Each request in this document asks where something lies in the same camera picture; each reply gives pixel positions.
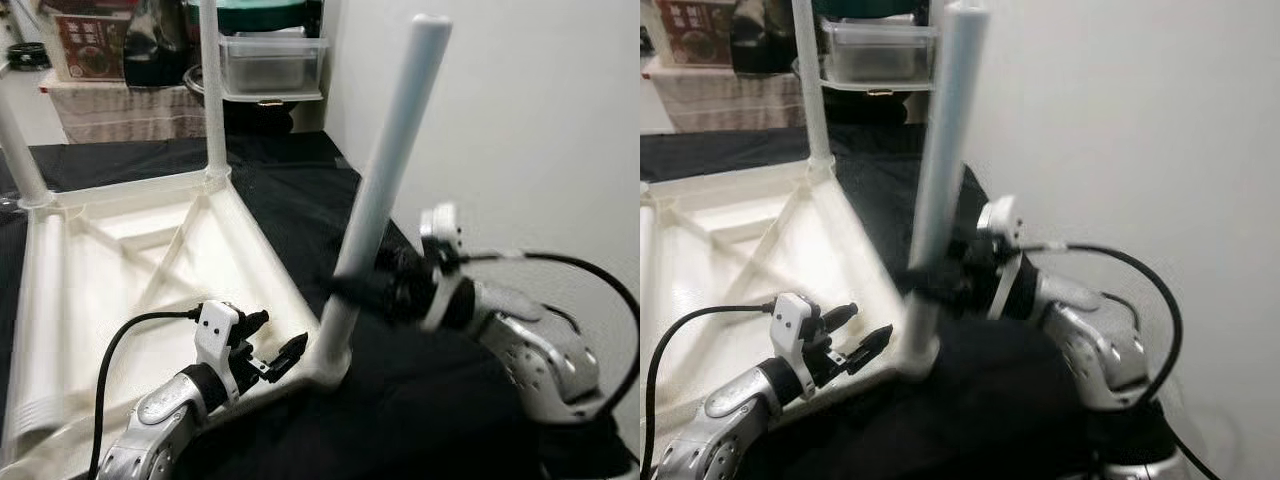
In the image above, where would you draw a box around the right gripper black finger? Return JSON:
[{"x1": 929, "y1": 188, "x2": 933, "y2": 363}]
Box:
[
  {"x1": 322, "y1": 276, "x2": 393, "y2": 315},
  {"x1": 895, "y1": 268, "x2": 963, "y2": 307}
]

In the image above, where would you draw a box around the white plastic table top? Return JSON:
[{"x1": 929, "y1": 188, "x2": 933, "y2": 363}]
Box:
[
  {"x1": 640, "y1": 160, "x2": 941, "y2": 480},
  {"x1": 0, "y1": 165, "x2": 351, "y2": 480}
]

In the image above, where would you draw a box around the white plastic table leg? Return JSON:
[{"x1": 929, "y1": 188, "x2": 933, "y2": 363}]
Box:
[
  {"x1": 0, "y1": 90, "x2": 56, "y2": 206},
  {"x1": 893, "y1": 2, "x2": 991, "y2": 383},
  {"x1": 795, "y1": 0, "x2": 836, "y2": 176},
  {"x1": 308, "y1": 14, "x2": 454, "y2": 389},
  {"x1": 198, "y1": 0, "x2": 233, "y2": 186},
  {"x1": 5, "y1": 215, "x2": 66, "y2": 441}
]

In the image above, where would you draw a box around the black tablecloth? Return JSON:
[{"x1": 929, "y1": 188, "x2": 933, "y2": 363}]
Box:
[
  {"x1": 640, "y1": 125, "x2": 1201, "y2": 480},
  {"x1": 0, "y1": 132, "x2": 641, "y2": 480}
]

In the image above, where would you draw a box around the clear lidded plastic container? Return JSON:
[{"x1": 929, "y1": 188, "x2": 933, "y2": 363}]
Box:
[
  {"x1": 218, "y1": 35, "x2": 329, "y2": 101},
  {"x1": 822, "y1": 20, "x2": 941, "y2": 91}
]

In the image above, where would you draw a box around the beige patterned cloth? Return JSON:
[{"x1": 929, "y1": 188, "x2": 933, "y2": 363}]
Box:
[
  {"x1": 645, "y1": 65, "x2": 816, "y2": 133},
  {"x1": 40, "y1": 80, "x2": 211, "y2": 144}
]

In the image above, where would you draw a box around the dark green round lid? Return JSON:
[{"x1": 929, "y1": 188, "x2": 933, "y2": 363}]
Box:
[
  {"x1": 815, "y1": 0, "x2": 931, "y2": 23},
  {"x1": 215, "y1": 0, "x2": 321, "y2": 36}
]

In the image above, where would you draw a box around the shiny black plastic bag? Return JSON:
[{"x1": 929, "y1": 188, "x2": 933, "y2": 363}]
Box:
[
  {"x1": 125, "y1": 0, "x2": 196, "y2": 89},
  {"x1": 730, "y1": 0, "x2": 801, "y2": 76}
]

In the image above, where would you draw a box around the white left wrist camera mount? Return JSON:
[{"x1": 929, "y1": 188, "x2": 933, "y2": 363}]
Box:
[
  {"x1": 772, "y1": 293, "x2": 816, "y2": 396},
  {"x1": 195, "y1": 300, "x2": 241, "y2": 406}
]

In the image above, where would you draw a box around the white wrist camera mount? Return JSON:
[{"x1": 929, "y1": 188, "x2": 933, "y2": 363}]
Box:
[
  {"x1": 978, "y1": 195, "x2": 1041, "y2": 321},
  {"x1": 772, "y1": 293, "x2": 816, "y2": 396},
  {"x1": 195, "y1": 300, "x2": 241, "y2": 406},
  {"x1": 418, "y1": 203, "x2": 476, "y2": 331}
]

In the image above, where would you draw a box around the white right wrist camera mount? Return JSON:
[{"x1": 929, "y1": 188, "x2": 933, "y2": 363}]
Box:
[
  {"x1": 978, "y1": 195, "x2": 1041, "y2": 321},
  {"x1": 418, "y1": 203, "x2": 476, "y2": 331}
]

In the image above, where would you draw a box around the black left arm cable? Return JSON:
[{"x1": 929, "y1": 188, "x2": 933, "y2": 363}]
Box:
[
  {"x1": 645, "y1": 303, "x2": 779, "y2": 480},
  {"x1": 88, "y1": 308, "x2": 201, "y2": 480}
]

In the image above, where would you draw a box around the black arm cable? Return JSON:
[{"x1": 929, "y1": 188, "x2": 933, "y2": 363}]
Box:
[
  {"x1": 88, "y1": 308, "x2": 201, "y2": 480},
  {"x1": 1040, "y1": 243, "x2": 1221, "y2": 480},
  {"x1": 645, "y1": 303, "x2": 779, "y2": 480},
  {"x1": 455, "y1": 250, "x2": 641, "y2": 411}
]

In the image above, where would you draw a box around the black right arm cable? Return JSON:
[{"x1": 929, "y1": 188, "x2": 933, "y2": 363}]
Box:
[
  {"x1": 1040, "y1": 243, "x2": 1221, "y2": 480},
  {"x1": 455, "y1": 250, "x2": 641, "y2": 411}
]

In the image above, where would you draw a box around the coiled black cable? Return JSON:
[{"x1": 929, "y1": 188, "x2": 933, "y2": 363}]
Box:
[{"x1": 5, "y1": 42, "x2": 51, "y2": 71}]

